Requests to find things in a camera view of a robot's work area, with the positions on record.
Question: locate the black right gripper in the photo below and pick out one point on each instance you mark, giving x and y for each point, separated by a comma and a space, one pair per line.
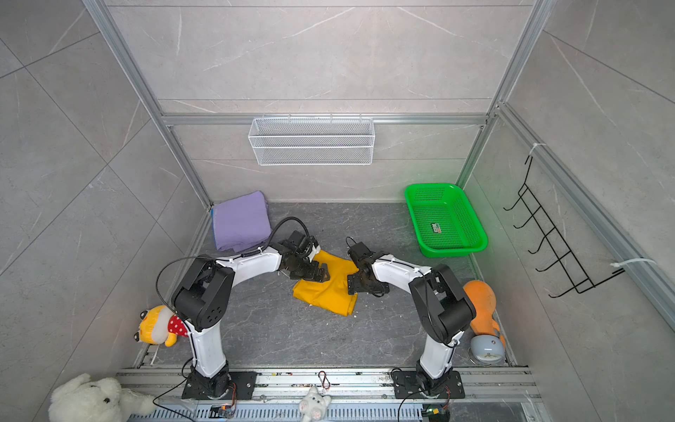
355, 286

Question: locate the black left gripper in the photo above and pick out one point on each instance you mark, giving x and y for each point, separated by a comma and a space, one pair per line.
315, 275

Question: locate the yellow t-shirt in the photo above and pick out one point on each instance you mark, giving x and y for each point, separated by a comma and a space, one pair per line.
331, 295

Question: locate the green plastic basket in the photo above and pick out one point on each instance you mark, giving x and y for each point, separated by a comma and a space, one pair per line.
444, 221

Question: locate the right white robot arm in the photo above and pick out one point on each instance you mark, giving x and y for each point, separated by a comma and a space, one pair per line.
444, 311

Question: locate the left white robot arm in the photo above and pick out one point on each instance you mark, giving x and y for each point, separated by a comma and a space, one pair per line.
202, 298

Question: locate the folded purple t-shirt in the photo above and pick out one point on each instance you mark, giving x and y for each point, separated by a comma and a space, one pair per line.
241, 223

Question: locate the orange plush toy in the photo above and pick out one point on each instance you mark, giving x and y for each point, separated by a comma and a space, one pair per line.
485, 303

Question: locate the small white plush toy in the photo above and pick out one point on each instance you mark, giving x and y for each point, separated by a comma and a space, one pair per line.
314, 406

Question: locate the grey round plush head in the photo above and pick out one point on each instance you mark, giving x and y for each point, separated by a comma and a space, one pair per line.
487, 350

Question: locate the yellow plush toy red dress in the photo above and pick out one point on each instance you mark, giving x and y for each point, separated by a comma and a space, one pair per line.
160, 326

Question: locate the white plush bear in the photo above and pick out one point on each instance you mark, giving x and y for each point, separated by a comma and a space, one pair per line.
82, 399

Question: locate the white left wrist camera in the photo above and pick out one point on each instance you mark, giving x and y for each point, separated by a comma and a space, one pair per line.
314, 251

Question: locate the white wire mesh basket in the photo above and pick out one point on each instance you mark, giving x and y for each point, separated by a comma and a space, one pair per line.
312, 141

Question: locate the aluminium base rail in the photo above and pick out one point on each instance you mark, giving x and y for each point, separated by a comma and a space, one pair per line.
366, 394

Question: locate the black wire hook rack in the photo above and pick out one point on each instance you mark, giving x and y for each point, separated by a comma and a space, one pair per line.
551, 237

